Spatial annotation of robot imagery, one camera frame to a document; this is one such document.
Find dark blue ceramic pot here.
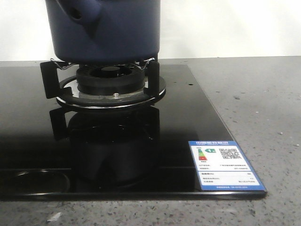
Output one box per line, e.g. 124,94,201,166
45,0,160,65

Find black gas burner head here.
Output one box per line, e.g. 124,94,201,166
76,65,145,95

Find black metal pot support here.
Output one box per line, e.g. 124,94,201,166
40,58,166,110

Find black glass gas cooktop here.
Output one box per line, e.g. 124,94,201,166
0,65,267,201

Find blue white energy label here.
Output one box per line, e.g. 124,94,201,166
189,141,266,192

